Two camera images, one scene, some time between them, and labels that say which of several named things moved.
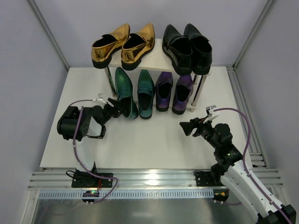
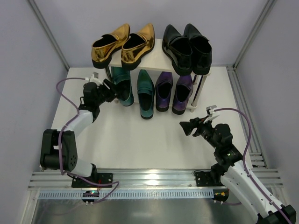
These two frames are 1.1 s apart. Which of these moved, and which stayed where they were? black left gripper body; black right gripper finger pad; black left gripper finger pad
Moved: black left gripper finger pad; black left gripper body
Stayed: black right gripper finger pad
